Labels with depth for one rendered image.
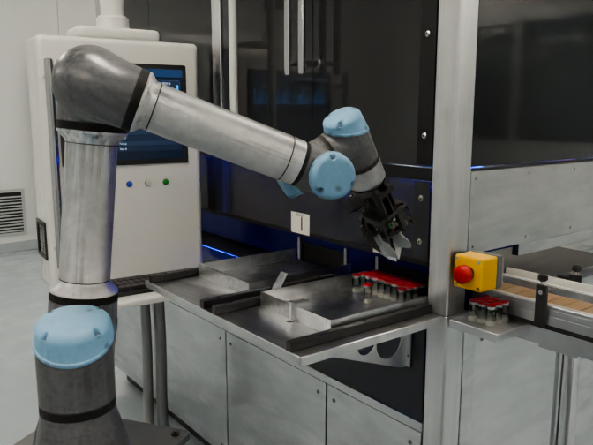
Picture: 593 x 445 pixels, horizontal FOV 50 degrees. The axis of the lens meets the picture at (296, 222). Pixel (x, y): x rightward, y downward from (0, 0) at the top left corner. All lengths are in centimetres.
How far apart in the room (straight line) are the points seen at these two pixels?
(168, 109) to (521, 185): 94
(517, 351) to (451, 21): 84
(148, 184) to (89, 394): 114
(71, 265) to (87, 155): 19
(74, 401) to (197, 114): 46
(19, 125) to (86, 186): 555
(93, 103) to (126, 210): 112
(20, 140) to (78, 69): 566
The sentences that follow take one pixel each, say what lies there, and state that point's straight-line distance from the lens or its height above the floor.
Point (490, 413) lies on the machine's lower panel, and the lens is 171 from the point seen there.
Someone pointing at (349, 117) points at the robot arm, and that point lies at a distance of 115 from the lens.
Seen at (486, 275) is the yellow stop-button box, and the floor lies 100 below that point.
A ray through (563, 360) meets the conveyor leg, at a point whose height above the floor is 81.
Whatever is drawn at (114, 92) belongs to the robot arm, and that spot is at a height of 136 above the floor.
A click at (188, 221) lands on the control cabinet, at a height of 97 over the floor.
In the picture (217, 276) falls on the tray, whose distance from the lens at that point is 171.
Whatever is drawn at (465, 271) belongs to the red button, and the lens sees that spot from 137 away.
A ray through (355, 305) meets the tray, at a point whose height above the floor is 88.
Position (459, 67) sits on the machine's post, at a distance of 140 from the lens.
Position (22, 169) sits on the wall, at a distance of 665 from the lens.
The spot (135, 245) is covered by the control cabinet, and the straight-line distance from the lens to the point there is 209.
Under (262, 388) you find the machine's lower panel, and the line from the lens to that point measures 214.
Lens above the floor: 133
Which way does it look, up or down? 10 degrees down
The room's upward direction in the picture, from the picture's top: straight up
